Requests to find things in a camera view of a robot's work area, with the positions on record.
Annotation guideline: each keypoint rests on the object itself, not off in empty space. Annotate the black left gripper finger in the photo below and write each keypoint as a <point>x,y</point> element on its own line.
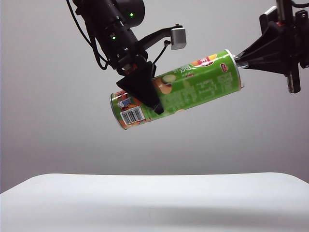
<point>140,87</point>

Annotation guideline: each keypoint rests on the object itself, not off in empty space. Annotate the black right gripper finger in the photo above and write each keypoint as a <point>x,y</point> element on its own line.
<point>277,64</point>
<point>272,43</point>

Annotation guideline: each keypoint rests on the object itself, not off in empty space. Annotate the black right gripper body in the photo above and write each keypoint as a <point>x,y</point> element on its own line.
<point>299,36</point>

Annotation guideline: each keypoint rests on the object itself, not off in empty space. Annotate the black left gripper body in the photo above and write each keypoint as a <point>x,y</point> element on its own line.
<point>125,58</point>

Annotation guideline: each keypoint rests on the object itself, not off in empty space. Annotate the green potato chip tub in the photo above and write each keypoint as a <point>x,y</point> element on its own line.
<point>193,89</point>

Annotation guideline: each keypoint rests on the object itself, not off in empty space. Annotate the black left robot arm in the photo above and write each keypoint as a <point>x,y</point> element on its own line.
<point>113,19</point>

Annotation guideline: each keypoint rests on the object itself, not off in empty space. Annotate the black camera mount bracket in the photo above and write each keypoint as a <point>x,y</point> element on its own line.
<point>157,33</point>

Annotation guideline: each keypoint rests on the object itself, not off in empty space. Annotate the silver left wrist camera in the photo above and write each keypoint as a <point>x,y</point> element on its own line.
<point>179,38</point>

